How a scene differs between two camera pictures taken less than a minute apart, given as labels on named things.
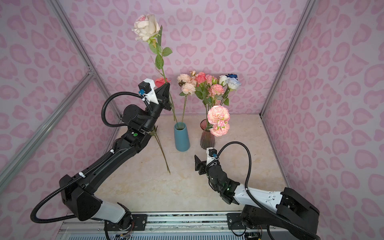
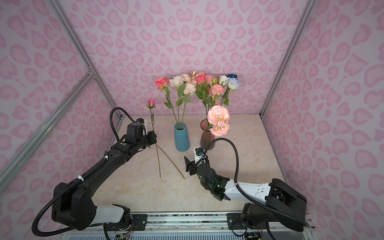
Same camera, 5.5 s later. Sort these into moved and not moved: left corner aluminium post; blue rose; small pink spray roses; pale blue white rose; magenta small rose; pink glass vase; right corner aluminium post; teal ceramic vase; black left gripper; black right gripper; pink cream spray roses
Moved: black right gripper; magenta small rose; black left gripper
Not moved: blue rose; pink cream spray roses; teal ceramic vase; pink glass vase; right corner aluminium post; pale blue white rose; left corner aluminium post; small pink spray roses
